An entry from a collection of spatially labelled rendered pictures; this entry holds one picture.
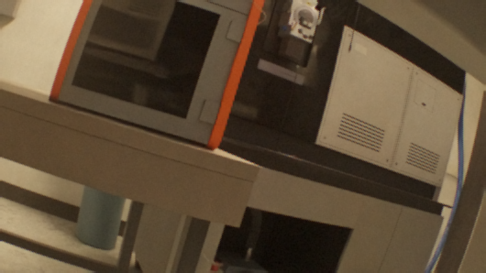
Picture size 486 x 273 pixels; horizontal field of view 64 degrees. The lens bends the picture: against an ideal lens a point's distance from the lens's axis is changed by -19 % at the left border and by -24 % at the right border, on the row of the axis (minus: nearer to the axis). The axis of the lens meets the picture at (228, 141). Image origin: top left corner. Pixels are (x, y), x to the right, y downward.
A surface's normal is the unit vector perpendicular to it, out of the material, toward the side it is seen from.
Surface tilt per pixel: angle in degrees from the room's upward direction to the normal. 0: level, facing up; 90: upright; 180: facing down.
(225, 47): 90
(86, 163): 90
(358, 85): 90
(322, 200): 90
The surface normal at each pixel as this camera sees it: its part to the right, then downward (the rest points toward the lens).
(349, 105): 0.32, 0.11
